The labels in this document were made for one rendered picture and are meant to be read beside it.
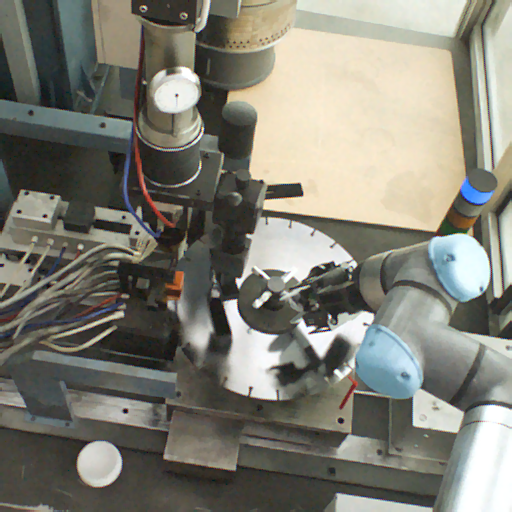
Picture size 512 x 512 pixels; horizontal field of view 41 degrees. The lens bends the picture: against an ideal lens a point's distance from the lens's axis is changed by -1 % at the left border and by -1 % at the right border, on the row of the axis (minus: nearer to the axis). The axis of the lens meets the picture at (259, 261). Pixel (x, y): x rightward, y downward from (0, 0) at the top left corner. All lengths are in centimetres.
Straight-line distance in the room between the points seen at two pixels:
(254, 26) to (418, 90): 49
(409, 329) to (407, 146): 95
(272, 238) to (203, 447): 36
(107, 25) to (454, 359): 51
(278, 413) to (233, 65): 83
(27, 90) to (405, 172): 83
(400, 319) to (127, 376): 41
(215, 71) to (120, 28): 86
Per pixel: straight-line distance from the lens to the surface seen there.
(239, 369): 103
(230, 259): 92
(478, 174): 106
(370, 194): 151
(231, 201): 78
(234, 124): 107
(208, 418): 114
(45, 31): 145
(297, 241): 116
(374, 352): 72
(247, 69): 163
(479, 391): 74
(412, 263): 79
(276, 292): 104
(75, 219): 126
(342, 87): 173
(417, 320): 74
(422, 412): 112
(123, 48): 80
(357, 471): 122
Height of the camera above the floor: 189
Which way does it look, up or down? 57 degrees down
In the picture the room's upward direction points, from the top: 12 degrees clockwise
